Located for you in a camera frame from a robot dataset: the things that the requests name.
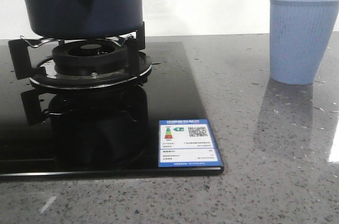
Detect black pot support grate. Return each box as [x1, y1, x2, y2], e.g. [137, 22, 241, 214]
[8, 25, 145, 79]

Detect black gas burner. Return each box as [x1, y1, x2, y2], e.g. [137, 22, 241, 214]
[30, 39, 151, 90]

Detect light blue ribbed cup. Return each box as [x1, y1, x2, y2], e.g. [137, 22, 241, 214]
[270, 0, 338, 85]

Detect blue energy label sticker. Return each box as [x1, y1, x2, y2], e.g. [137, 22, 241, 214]
[158, 119, 222, 168]

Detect black glass gas stove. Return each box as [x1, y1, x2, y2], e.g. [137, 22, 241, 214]
[1, 40, 224, 180]

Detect dark blue cooking pot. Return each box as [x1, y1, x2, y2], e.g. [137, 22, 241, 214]
[24, 0, 143, 40]

